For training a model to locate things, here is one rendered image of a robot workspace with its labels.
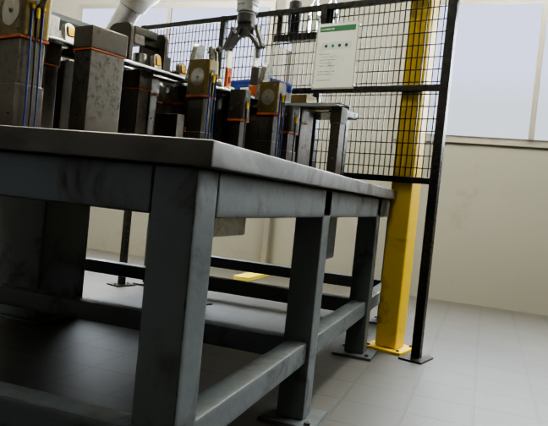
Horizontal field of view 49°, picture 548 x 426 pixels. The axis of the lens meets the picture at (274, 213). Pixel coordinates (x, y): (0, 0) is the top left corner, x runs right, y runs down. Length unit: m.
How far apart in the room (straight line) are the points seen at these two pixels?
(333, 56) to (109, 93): 1.42
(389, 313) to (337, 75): 1.10
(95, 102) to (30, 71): 0.22
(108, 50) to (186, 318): 0.98
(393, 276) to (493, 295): 1.88
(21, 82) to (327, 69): 1.68
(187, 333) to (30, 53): 0.85
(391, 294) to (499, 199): 1.92
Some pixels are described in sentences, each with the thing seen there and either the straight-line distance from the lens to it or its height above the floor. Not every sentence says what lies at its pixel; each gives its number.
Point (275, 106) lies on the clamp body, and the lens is 2.26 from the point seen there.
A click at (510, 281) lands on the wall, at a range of 4.50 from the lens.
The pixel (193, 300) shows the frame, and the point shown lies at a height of 0.45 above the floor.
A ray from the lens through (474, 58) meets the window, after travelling 4.59.
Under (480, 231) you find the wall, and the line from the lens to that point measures 4.47.
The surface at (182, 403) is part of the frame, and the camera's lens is 1.02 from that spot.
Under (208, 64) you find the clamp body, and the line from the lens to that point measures 2.02.
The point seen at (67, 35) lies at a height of 1.07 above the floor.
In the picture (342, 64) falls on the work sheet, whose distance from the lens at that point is 2.88.
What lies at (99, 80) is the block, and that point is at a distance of 1.74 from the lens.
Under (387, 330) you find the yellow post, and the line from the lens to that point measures 2.74.
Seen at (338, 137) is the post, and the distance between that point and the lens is 2.34.
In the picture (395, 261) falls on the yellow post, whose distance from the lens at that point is 2.70.
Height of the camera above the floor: 0.63
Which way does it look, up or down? 2 degrees down
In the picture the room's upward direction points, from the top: 6 degrees clockwise
